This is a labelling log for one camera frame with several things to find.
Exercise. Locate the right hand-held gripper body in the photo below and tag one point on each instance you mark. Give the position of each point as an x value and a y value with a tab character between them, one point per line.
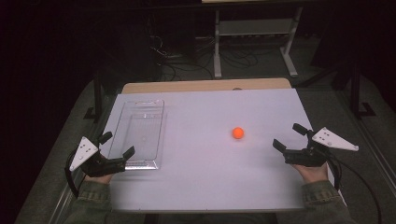
306	157

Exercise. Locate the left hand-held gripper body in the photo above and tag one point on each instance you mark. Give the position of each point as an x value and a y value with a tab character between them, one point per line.
99	166

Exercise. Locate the clear plastic tray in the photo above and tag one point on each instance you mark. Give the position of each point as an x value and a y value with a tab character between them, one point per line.
140	133

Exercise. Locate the orange ball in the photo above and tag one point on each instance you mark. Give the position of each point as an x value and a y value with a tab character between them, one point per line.
237	132

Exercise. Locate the person's left hand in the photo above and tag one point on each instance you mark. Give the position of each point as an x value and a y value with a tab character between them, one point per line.
99	179

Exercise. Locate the person's right hand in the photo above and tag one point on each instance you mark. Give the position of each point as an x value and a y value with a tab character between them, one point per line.
311	173

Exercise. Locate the black metal stand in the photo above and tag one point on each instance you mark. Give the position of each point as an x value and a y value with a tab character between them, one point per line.
355	90
98	93

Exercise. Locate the aluminium rail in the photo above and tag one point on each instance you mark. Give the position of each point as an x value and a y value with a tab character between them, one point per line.
383	161

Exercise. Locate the white metal desk frame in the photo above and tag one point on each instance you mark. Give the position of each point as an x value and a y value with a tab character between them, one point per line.
255	27

